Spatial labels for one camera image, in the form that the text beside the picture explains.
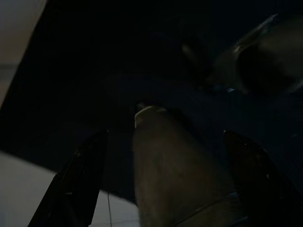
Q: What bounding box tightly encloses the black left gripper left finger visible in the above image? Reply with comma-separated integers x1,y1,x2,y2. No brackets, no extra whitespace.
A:
27,129,109,227

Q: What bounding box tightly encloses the clear plastic bottle white cap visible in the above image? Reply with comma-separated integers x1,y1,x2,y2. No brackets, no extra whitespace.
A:
132,105,249,227

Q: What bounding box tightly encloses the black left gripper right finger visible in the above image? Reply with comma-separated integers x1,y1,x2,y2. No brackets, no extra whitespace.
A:
222,129,303,227

